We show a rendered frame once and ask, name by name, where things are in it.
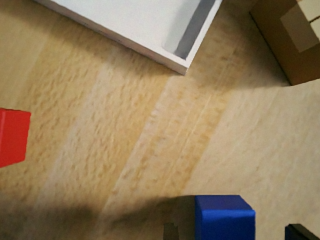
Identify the red block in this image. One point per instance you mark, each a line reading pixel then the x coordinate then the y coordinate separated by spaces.
pixel 14 128

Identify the white square tray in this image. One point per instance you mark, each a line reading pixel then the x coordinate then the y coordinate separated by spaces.
pixel 166 31

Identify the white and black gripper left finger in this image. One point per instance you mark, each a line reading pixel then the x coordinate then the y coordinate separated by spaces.
pixel 170 232

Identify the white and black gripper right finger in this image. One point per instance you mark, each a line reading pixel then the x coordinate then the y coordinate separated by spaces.
pixel 296 231

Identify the blue block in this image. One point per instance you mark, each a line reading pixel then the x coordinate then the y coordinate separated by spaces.
pixel 223 217

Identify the brown cardboard box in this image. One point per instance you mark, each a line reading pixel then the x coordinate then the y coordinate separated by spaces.
pixel 291 29

